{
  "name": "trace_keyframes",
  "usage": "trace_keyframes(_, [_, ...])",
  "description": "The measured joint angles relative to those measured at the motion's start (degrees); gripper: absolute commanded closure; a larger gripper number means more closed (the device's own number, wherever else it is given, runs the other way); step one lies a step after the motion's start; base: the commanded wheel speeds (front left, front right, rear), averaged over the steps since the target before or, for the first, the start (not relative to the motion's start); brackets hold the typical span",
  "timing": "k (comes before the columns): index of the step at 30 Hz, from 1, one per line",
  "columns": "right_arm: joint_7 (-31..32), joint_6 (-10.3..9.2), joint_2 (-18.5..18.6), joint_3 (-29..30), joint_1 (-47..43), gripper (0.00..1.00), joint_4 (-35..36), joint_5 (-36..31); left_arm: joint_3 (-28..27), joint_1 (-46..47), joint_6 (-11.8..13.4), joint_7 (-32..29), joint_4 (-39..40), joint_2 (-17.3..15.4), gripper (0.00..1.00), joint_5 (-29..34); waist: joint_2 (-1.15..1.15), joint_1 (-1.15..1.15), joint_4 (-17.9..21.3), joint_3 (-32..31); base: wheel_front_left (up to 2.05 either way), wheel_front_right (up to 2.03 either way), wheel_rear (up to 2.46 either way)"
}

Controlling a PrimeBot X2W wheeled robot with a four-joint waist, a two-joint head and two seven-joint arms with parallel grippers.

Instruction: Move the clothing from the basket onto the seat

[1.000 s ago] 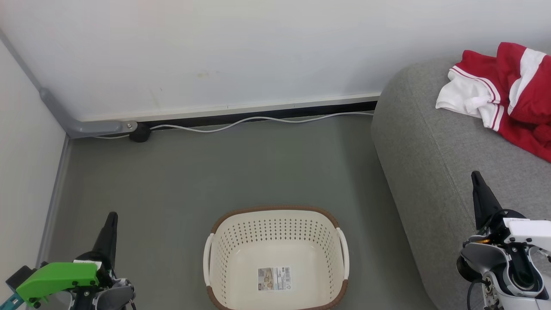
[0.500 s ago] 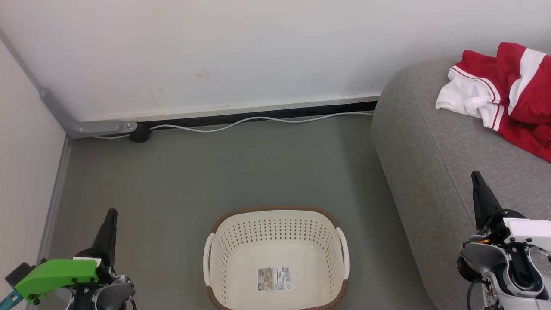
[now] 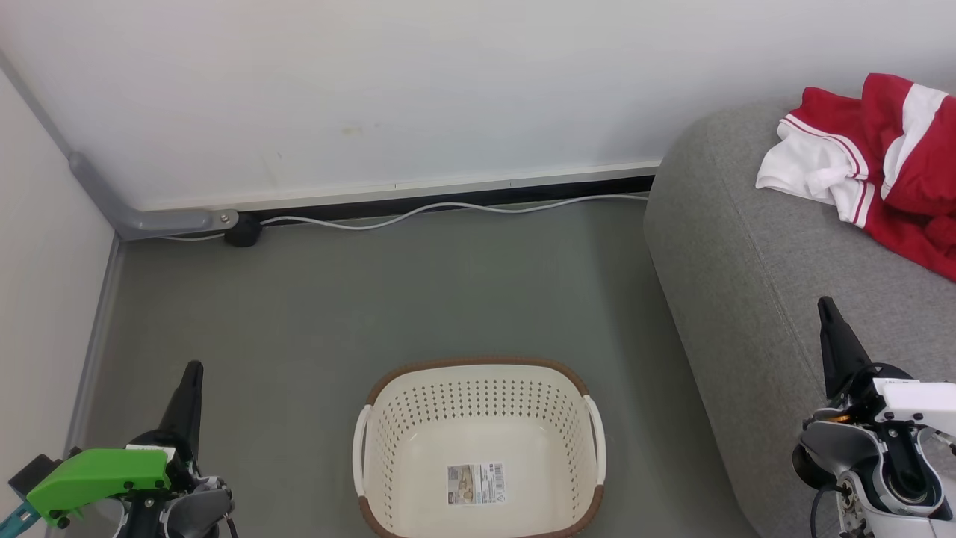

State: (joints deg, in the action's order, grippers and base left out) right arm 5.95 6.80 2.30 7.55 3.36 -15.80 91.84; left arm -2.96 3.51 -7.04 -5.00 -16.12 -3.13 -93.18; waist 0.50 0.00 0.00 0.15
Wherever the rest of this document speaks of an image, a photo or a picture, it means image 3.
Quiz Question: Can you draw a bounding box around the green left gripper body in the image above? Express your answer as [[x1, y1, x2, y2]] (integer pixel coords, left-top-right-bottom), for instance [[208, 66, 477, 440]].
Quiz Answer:
[[25, 430, 201, 525]]

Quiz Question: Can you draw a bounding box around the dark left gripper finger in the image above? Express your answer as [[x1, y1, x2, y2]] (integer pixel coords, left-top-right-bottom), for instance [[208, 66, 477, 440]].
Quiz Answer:
[[157, 361, 204, 449]]

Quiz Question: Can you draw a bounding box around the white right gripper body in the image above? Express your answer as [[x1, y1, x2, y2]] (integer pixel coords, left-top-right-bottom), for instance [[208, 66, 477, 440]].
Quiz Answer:
[[818, 364, 956, 439]]

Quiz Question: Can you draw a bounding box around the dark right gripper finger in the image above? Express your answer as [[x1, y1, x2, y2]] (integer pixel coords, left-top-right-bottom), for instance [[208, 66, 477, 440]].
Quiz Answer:
[[818, 297, 872, 400]]

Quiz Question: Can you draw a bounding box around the red garment striped white trim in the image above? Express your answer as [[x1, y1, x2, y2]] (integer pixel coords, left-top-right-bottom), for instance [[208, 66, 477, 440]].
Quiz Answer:
[[756, 87, 956, 282]]

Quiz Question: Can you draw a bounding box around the red garment wide white band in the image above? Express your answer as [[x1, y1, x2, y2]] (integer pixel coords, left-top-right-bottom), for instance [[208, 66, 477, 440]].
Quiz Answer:
[[860, 72, 956, 251]]

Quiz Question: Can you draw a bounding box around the grey fabric sofa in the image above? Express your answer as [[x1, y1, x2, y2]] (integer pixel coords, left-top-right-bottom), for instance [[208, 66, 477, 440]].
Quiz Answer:
[[644, 90, 956, 538]]

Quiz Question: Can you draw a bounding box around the grey side skirting strip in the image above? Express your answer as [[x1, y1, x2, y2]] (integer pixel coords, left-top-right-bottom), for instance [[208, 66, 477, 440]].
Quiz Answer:
[[63, 235, 125, 453]]

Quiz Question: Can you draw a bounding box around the cream perforated laundry basket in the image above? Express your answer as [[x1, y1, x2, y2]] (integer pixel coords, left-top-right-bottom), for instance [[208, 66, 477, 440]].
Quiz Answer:
[[353, 356, 607, 538]]

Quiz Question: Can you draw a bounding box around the paper product label sticker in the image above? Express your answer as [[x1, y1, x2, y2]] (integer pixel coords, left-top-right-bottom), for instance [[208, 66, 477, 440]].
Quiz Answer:
[[447, 463, 507, 507]]

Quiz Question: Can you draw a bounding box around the teal left cable connector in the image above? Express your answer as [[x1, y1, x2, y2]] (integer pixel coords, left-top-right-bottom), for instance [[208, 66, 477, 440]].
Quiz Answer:
[[0, 504, 35, 534]]

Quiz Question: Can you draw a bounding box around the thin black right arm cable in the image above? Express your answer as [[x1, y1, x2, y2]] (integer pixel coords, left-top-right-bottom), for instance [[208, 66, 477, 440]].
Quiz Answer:
[[811, 483, 849, 538]]

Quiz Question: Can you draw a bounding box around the grey wall conduit pipe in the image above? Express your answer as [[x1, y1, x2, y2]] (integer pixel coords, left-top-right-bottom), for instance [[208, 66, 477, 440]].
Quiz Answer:
[[0, 49, 240, 241]]

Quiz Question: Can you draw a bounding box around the white power cable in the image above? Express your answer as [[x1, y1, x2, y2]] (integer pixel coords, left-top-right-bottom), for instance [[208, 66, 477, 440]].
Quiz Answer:
[[161, 193, 649, 241]]

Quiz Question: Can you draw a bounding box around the white wall skirting strip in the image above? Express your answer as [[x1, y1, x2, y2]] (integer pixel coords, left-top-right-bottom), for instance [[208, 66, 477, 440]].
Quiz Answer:
[[138, 159, 662, 213]]

